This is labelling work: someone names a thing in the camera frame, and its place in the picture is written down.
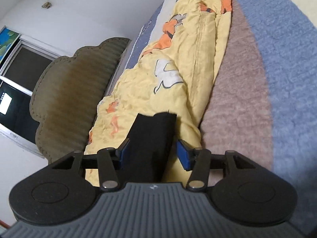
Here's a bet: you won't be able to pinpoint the black pants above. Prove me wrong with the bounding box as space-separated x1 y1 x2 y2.
117 112 177 184

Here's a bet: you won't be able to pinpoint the olive green padded headboard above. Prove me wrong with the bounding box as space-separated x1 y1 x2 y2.
30 37 130 163

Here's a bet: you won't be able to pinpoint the striped fleece blanket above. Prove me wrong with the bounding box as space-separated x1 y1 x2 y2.
201 0 316 234

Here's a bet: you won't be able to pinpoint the yellow carrot print quilt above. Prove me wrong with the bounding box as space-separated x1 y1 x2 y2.
84 0 233 188

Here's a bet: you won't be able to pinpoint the dark window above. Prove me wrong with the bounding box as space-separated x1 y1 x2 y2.
1 26 58 157

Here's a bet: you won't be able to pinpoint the blue patterned bed sheet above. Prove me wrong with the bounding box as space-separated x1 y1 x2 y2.
104 0 189 97

